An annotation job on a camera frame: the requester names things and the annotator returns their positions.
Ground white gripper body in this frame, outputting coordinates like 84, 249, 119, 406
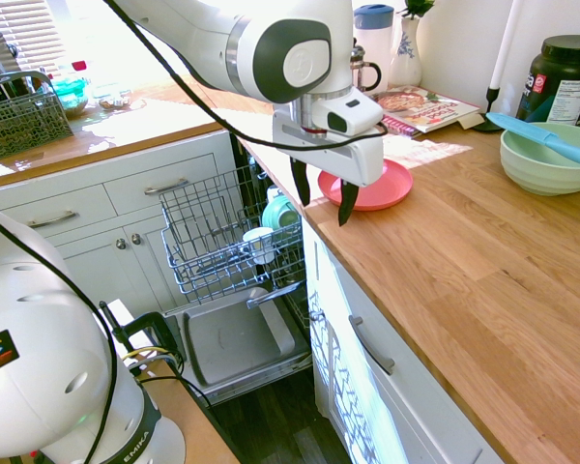
272, 102, 386, 189

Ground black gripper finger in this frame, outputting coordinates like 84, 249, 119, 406
337, 179, 361, 228
289, 158, 312, 207

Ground pink plastic plate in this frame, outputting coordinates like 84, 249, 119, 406
317, 159, 415, 213

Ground grey dishwasher door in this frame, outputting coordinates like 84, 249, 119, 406
162, 284, 314, 408

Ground mint green small bowl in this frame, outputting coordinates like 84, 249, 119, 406
261, 194, 302, 232

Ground white mug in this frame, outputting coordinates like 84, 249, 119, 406
241, 226, 276, 266

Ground glass French press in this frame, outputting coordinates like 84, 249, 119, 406
349, 37, 383, 96

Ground spiral bound cookbook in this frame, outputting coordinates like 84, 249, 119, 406
370, 84, 482, 140

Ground white vase blue flowers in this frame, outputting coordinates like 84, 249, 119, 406
388, 16, 423, 90

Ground white pitcher blue lid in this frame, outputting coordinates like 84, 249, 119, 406
352, 4, 396, 93

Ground black candle holder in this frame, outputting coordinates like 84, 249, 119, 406
472, 86, 505, 134

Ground green plant sprig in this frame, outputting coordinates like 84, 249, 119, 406
396, 0, 437, 21

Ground pale green mixing bowl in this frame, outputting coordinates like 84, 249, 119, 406
499, 122, 580, 197

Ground white taper candle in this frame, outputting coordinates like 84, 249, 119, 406
490, 0, 523, 91

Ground light blue knife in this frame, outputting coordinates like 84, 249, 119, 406
484, 111, 580, 171

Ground black table clamp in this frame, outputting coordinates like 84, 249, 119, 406
98, 300, 186, 369

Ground black protein powder tub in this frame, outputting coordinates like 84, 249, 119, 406
515, 34, 580, 132

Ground teal glass bowl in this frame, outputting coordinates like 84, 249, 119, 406
51, 75, 90, 118

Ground grey cutlery basket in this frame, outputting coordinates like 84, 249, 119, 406
0, 71, 75, 162

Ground window blind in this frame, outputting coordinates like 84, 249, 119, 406
0, 0, 67, 74

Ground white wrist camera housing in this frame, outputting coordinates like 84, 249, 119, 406
312, 88, 385, 139

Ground silver dishwasher rack rail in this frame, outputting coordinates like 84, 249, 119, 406
246, 281, 305, 311

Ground wire dishwasher rack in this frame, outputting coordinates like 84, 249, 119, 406
159, 162, 306, 306

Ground silver straight drawer handle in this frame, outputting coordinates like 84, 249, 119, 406
26, 209, 79, 230
143, 177, 190, 197

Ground silver curved drawer handle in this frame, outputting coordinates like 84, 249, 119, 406
348, 314, 396, 377

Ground yellow wire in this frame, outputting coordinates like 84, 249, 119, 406
122, 344, 169, 360

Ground black base cable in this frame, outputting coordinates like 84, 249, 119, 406
137, 355, 215, 412

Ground white cabinet with curved handle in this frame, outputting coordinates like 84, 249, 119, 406
301, 216, 508, 464

